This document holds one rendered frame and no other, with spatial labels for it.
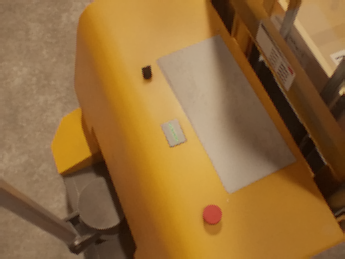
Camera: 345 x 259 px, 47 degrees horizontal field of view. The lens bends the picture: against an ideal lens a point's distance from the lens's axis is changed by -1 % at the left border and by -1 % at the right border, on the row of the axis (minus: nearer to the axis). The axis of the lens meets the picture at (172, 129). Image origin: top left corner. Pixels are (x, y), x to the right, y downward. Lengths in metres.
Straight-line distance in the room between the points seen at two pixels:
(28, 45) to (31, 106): 0.37
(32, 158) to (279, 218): 1.34
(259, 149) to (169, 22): 0.40
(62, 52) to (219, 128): 1.40
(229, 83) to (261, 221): 0.33
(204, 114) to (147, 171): 0.18
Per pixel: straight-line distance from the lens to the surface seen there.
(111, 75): 1.02
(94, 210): 1.35
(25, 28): 2.35
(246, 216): 0.86
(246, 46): 1.42
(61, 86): 2.08
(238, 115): 0.93
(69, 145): 1.54
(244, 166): 0.89
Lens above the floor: 1.73
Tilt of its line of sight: 66 degrees down
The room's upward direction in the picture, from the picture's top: 4 degrees counter-clockwise
